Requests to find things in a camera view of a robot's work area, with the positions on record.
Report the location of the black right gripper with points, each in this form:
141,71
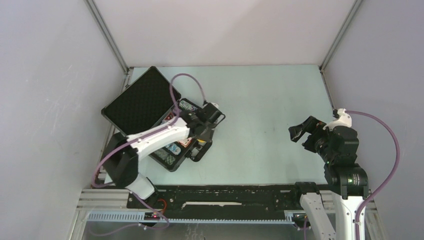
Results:
311,125

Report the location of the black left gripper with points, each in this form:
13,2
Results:
207,136

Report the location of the red playing card deck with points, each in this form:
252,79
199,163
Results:
185,142

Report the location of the black poker set case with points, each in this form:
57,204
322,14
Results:
144,105

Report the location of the red triangular all-in button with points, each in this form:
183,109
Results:
169,117

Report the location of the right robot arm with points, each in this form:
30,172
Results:
349,185

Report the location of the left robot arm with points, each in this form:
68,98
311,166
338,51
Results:
121,163

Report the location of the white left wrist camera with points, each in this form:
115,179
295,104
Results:
215,105

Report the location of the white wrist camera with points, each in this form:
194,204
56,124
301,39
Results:
215,105
341,118

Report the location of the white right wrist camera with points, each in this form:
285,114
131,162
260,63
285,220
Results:
341,118

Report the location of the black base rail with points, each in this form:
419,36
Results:
231,202

